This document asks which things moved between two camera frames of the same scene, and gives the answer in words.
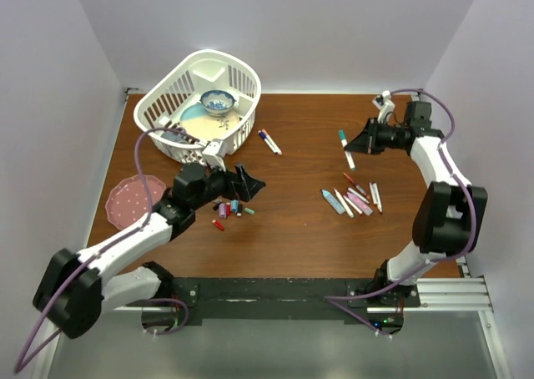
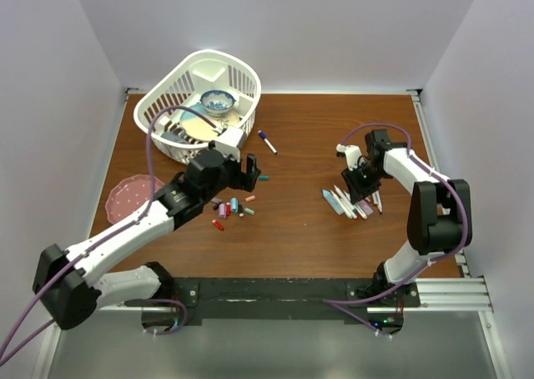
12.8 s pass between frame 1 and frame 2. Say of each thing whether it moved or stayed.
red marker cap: stayed
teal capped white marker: moved
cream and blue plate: stayed
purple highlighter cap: stayed
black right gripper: moved
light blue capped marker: stayed
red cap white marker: stayed
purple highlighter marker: stayed
